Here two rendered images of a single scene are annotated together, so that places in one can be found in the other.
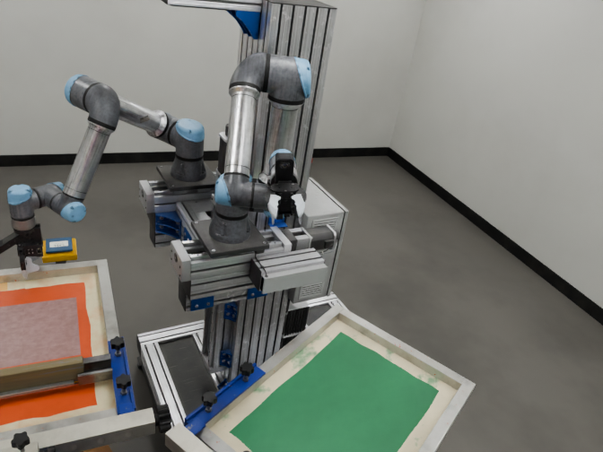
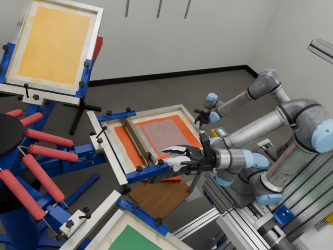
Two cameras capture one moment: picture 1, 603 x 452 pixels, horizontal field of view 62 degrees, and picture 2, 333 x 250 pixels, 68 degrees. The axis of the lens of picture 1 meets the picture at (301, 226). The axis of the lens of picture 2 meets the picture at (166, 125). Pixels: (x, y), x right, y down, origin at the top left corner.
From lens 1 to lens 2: 102 cm
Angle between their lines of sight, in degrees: 61
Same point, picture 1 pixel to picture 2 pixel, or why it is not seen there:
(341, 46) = not seen: outside the picture
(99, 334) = not seen: hidden behind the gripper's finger
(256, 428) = (131, 237)
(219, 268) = (219, 190)
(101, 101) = (257, 83)
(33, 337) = (164, 139)
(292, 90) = (305, 135)
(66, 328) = not seen: hidden behind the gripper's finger
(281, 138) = (283, 159)
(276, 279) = (225, 223)
